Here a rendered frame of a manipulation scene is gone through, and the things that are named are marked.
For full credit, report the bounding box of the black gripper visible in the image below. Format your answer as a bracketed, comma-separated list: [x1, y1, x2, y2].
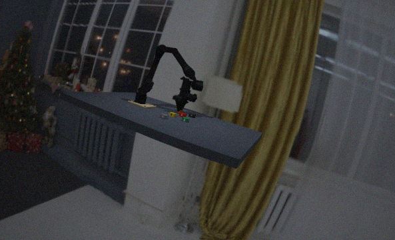
[173, 87, 191, 112]

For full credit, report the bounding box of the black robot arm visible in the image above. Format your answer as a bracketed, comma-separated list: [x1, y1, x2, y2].
[133, 44, 204, 104]

